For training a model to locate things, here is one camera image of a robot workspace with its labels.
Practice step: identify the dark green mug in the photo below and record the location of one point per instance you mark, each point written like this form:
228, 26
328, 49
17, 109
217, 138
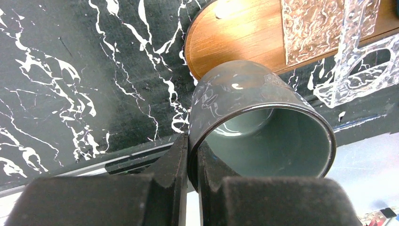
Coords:
257, 124

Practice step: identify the clear acrylic holder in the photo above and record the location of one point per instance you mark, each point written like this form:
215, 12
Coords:
343, 46

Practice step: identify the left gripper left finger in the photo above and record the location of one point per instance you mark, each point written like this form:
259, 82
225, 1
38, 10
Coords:
155, 197

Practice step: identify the oval wooden tray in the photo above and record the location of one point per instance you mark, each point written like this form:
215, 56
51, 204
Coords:
280, 34

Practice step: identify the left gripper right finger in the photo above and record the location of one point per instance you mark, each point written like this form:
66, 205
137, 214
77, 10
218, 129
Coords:
228, 199

